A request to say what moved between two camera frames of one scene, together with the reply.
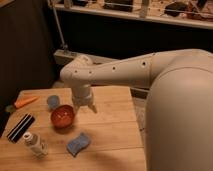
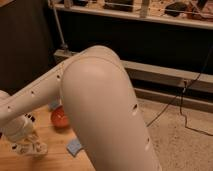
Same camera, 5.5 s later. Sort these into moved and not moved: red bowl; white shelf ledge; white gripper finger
Moved: white gripper finger
Not moved: white shelf ledge; red bowl
